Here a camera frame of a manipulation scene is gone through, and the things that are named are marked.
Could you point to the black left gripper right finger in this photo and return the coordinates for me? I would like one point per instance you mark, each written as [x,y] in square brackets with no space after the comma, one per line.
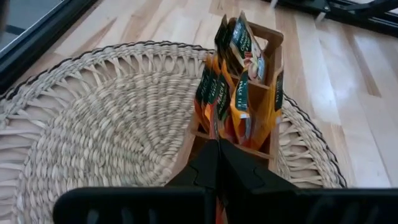
[248,193]

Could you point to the wooden three-compartment box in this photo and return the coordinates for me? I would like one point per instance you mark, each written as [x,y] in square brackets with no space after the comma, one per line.
[273,37]

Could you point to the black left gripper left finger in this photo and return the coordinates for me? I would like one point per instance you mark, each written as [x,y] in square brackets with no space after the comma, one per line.
[199,186]

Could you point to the round woven straw placemat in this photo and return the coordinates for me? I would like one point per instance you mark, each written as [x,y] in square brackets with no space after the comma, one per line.
[109,124]

